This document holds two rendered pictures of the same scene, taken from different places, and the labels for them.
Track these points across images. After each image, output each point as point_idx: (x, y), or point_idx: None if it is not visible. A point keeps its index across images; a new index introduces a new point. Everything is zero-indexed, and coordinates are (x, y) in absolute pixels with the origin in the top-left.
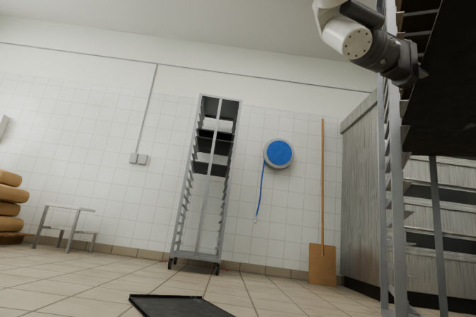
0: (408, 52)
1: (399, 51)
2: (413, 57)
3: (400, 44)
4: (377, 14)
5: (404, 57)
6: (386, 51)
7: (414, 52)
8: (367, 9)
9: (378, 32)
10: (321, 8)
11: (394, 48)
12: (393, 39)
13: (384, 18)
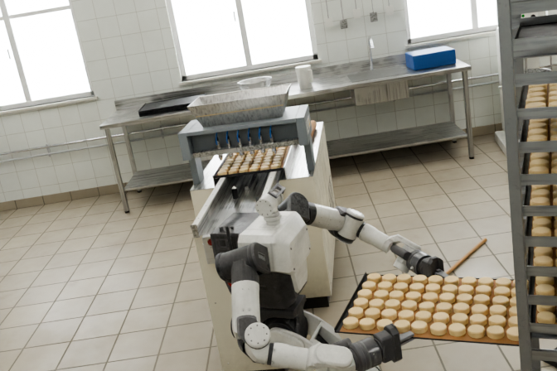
0: (427, 270)
1: (420, 271)
2: (428, 274)
3: (423, 265)
4: (399, 255)
5: (425, 273)
6: (413, 272)
7: (429, 270)
8: (396, 253)
9: (406, 262)
10: (395, 243)
11: (414, 272)
12: (410, 267)
13: (403, 257)
